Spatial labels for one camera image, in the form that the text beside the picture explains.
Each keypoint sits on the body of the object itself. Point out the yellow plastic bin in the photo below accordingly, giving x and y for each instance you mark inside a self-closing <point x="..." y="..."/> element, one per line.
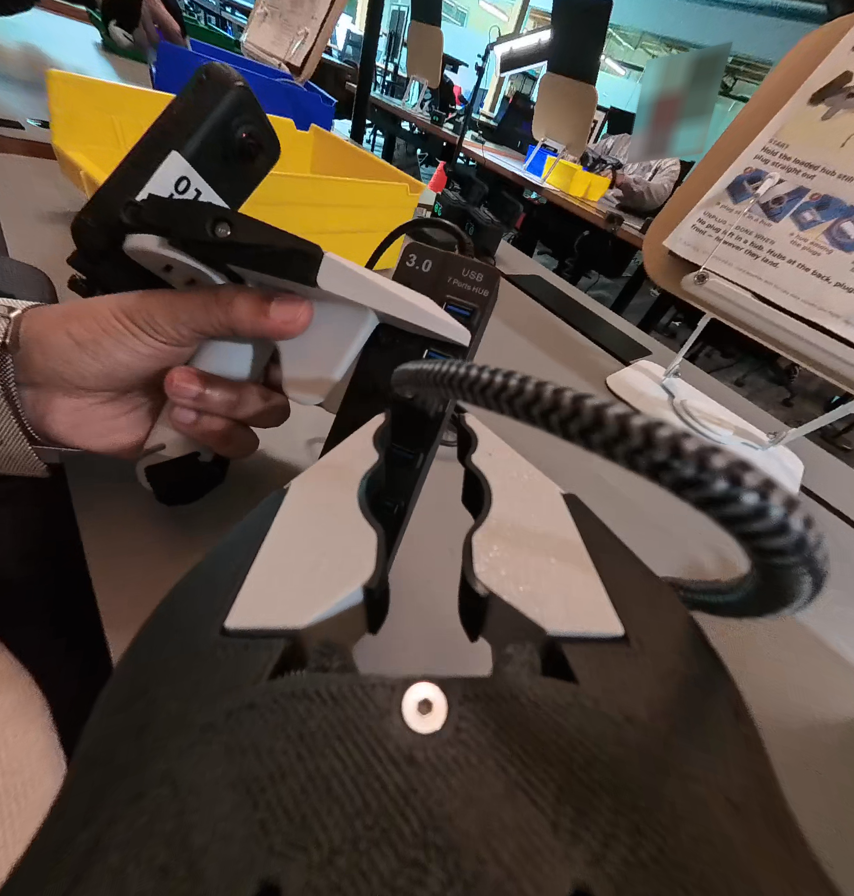
<point x="329" y="189"/>

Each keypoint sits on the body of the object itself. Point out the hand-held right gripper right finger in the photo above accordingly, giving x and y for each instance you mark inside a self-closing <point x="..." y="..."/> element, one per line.
<point x="546" y="567"/>

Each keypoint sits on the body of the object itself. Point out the grey wristwatch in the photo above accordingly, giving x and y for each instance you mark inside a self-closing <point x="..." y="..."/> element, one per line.
<point x="6" y="392"/>

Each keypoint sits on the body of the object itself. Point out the black chair armrest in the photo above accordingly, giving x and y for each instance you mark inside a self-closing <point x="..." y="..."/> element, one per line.
<point x="13" y="276"/>

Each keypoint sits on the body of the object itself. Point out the white light bar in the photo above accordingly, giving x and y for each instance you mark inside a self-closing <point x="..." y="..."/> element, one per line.
<point x="521" y="45"/>

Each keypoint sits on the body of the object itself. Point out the cardboard card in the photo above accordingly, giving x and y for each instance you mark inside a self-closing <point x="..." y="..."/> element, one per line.
<point x="287" y="35"/>

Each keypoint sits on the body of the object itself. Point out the grey desk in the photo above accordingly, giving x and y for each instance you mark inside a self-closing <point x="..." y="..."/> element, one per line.
<point x="784" y="665"/>

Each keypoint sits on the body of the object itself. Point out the white stand base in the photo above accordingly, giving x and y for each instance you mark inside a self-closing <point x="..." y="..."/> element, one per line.
<point x="714" y="427"/>

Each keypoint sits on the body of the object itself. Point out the black battery charger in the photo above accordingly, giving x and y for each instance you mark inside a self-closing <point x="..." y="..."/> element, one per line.
<point x="469" y="217"/>

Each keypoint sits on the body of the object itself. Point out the black flag panel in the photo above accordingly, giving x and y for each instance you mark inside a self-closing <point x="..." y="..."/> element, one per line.
<point x="423" y="35"/>

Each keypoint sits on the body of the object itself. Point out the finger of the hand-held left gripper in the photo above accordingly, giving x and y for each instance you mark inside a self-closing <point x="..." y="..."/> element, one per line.
<point x="322" y="357"/>
<point x="385" y="294"/>

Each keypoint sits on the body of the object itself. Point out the small yellow storage bin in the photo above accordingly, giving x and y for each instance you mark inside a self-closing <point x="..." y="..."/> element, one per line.
<point x="577" y="182"/>

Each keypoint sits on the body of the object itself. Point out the blue storage bin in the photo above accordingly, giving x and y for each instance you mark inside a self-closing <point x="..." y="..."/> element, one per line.
<point x="273" y="84"/>
<point x="539" y="159"/>

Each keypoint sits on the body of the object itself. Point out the person's left hand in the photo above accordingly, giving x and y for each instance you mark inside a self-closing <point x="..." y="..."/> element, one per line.
<point x="132" y="371"/>

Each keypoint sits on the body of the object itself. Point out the black desk pad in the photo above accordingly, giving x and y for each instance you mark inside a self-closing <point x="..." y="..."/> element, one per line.
<point x="574" y="315"/>

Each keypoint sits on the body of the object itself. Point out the long black multiport hub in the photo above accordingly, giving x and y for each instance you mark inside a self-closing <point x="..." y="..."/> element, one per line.
<point x="434" y="280"/>

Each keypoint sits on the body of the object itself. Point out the small wooden board stand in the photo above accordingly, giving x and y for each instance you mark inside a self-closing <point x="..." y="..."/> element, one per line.
<point x="563" y="105"/>

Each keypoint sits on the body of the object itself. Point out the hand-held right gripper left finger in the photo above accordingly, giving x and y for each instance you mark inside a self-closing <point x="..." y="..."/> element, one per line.
<point x="308" y="560"/>

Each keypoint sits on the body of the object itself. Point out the wooden document board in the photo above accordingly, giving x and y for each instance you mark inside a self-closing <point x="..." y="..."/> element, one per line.
<point x="661" y="259"/>

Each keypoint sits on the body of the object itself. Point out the black pole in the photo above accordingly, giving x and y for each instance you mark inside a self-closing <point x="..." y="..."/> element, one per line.
<point x="367" y="70"/>

